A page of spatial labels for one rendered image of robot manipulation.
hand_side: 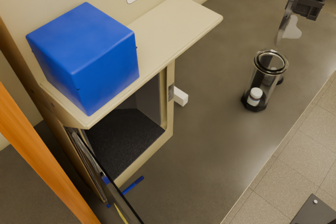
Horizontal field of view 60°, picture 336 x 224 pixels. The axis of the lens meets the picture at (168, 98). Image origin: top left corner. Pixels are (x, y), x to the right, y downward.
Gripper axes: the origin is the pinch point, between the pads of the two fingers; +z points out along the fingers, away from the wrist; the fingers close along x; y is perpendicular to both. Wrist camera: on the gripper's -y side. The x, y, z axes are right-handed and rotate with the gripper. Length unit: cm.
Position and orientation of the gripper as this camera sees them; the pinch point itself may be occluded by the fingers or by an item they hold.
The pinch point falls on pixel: (280, 31)
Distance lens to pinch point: 92.6
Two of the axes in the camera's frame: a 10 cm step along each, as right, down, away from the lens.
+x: 4.5, -7.1, 5.4
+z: 0.0, 6.0, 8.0
